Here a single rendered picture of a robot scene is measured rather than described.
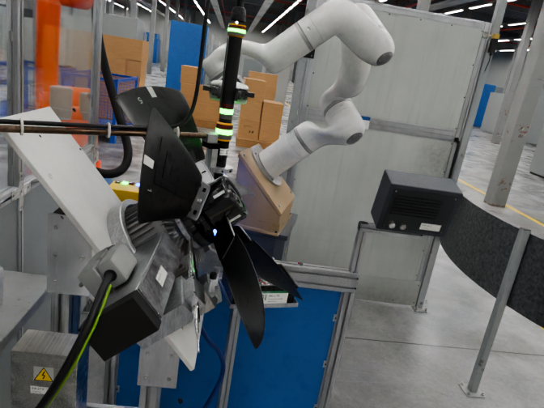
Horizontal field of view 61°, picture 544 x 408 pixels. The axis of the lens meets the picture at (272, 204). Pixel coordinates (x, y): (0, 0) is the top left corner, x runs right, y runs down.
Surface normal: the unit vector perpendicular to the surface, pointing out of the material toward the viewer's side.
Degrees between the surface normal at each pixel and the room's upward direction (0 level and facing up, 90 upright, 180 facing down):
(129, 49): 90
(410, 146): 90
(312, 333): 90
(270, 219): 90
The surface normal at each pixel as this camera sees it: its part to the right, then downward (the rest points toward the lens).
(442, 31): 0.05, 0.31
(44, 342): 0.15, -0.95
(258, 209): -0.23, 0.25
